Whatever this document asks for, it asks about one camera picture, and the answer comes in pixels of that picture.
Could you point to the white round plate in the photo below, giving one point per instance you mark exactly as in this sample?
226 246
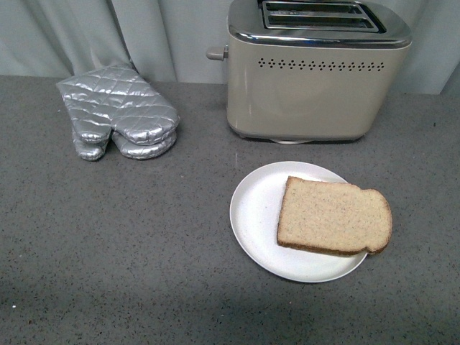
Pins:
254 212

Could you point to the brown bread slice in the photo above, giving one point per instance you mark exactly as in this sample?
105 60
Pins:
333 218

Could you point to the beige toaster lever knob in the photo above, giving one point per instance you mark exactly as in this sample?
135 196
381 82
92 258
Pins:
217 53

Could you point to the beige two-slot toaster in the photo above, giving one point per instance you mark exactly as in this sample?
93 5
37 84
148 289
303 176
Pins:
310 70

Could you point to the upper silver quilted oven mitt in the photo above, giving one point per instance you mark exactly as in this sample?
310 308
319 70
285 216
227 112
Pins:
117 99

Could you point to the silver quilted oven mitt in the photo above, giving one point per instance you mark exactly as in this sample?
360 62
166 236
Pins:
117 99
93 152

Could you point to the lower silver quilted oven mitt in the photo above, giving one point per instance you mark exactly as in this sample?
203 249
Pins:
93 152

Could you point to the grey curtain backdrop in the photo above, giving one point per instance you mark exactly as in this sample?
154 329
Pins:
167 40

